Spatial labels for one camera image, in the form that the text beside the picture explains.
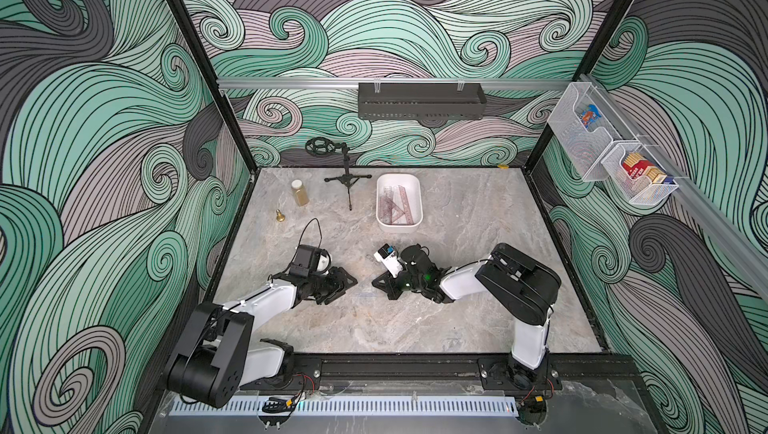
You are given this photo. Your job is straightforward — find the long pink ruler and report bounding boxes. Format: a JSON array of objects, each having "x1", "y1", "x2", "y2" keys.
[{"x1": 394, "y1": 185, "x2": 414, "y2": 225}]

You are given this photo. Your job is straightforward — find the white plastic storage box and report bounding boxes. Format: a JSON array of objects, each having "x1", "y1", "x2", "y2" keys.
[{"x1": 376, "y1": 173, "x2": 424, "y2": 234}]

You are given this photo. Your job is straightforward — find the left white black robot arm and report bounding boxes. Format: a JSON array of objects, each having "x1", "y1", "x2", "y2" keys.
[{"x1": 161, "y1": 267, "x2": 358, "y2": 408}]

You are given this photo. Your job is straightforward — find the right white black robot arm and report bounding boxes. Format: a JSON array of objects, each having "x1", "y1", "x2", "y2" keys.
[{"x1": 372, "y1": 243, "x2": 562, "y2": 372}]

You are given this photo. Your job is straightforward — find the red box in bin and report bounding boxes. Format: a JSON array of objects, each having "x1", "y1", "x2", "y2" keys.
[{"x1": 621, "y1": 152, "x2": 655, "y2": 179}]

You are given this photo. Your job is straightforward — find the spice jar with white lid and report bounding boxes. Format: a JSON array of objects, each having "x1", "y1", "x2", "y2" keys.
[{"x1": 291, "y1": 179, "x2": 309, "y2": 206}]

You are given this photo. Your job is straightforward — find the black tripod headphone stand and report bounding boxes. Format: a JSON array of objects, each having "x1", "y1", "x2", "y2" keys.
[{"x1": 304, "y1": 136, "x2": 373, "y2": 211}]

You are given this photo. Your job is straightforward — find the blue red packet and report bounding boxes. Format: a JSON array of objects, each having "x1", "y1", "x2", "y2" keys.
[{"x1": 579, "y1": 104, "x2": 603, "y2": 131}]

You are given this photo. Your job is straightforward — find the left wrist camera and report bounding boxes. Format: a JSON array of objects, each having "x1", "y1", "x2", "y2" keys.
[{"x1": 288, "y1": 244, "x2": 331, "y2": 277}]

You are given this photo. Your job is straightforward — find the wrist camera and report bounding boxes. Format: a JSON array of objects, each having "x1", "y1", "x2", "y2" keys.
[
  {"x1": 288, "y1": 244, "x2": 331, "y2": 277},
  {"x1": 374, "y1": 244, "x2": 404, "y2": 278}
]

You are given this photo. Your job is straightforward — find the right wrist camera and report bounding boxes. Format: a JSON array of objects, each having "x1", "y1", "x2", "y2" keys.
[{"x1": 374, "y1": 244, "x2": 404, "y2": 278}]

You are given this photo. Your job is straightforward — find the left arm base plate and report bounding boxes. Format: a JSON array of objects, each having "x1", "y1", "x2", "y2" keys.
[{"x1": 240, "y1": 355, "x2": 322, "y2": 393}]

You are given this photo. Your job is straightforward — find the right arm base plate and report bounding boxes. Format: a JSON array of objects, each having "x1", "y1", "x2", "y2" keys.
[{"x1": 478, "y1": 355, "x2": 562, "y2": 394}]

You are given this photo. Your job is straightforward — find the white slotted cable duct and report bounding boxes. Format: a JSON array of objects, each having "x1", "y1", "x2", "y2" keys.
[{"x1": 169, "y1": 395, "x2": 518, "y2": 417}]

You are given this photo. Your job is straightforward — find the black vertical frame post left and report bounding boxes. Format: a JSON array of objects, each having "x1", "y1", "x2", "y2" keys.
[{"x1": 165, "y1": 0, "x2": 259, "y2": 177}]

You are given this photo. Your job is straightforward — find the black vertical frame post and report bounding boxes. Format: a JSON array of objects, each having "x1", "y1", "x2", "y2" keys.
[
  {"x1": 165, "y1": 0, "x2": 259, "y2": 177},
  {"x1": 522, "y1": 0, "x2": 634, "y2": 178}
]

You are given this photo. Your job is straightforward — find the black front frame beam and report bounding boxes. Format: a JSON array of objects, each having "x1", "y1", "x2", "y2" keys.
[{"x1": 289, "y1": 353, "x2": 639, "y2": 384}]

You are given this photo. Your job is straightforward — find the clear wall bin upper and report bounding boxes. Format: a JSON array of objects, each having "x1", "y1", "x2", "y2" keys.
[{"x1": 548, "y1": 82, "x2": 620, "y2": 182}]

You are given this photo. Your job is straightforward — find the clear wall bin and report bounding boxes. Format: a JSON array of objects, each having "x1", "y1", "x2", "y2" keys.
[
  {"x1": 548, "y1": 82, "x2": 620, "y2": 182},
  {"x1": 601, "y1": 141, "x2": 679, "y2": 207}
]

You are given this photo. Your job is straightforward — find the aluminium rail back wall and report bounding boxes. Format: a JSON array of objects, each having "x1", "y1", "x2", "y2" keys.
[{"x1": 217, "y1": 77, "x2": 577, "y2": 93}]

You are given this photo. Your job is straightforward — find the aluminium rail wall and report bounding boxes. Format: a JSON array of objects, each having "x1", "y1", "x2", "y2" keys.
[
  {"x1": 579, "y1": 74, "x2": 767, "y2": 299},
  {"x1": 217, "y1": 77, "x2": 577, "y2": 93}
]

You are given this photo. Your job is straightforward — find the clear wall bin lower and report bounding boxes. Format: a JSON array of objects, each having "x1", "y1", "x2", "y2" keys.
[{"x1": 601, "y1": 141, "x2": 679, "y2": 207}]

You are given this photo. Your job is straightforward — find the aluminium rail right wall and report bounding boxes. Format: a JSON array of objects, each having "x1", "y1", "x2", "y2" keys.
[{"x1": 579, "y1": 74, "x2": 767, "y2": 299}]

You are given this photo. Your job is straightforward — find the black vertical frame post right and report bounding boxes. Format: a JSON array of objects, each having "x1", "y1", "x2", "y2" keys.
[{"x1": 522, "y1": 0, "x2": 634, "y2": 178}]

